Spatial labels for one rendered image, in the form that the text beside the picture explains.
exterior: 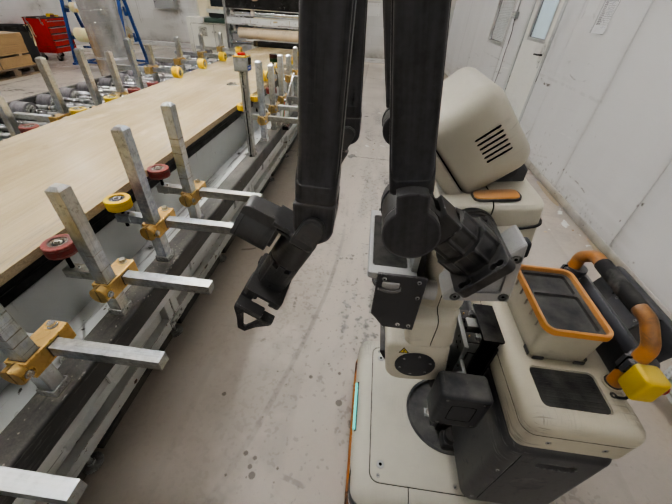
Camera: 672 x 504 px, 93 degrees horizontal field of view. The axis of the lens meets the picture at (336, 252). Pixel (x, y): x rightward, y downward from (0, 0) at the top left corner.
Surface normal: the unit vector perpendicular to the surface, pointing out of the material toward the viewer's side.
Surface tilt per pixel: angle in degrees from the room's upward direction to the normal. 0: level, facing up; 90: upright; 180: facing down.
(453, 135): 90
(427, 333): 90
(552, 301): 0
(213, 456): 0
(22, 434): 0
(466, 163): 90
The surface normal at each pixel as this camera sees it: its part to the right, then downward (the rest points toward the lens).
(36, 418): 0.06, -0.78
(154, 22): -0.11, 0.61
